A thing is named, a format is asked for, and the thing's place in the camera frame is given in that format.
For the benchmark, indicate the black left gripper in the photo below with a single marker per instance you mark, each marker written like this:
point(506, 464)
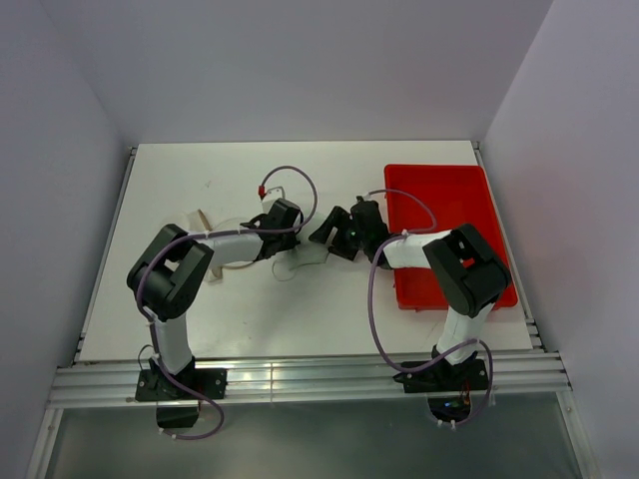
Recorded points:
point(292, 241)

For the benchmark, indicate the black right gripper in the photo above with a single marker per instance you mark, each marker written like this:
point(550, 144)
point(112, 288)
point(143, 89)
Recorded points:
point(339, 219)

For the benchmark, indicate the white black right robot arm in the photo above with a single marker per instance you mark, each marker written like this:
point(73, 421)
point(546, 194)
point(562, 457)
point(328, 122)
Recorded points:
point(469, 273)

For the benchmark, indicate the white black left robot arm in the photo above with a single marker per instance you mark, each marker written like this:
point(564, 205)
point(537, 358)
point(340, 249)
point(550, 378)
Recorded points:
point(166, 279)

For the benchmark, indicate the red plastic tray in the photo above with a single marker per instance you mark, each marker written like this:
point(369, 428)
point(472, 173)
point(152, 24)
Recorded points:
point(445, 196)

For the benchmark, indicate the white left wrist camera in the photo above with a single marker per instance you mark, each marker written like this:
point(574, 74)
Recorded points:
point(269, 196)

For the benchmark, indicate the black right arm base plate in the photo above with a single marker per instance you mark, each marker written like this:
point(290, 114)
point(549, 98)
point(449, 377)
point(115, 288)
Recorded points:
point(470, 375)

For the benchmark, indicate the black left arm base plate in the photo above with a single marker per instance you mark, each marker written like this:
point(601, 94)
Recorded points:
point(154, 387)

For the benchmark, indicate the aluminium mounting rail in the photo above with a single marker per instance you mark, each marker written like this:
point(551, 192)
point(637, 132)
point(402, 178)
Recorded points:
point(297, 380)

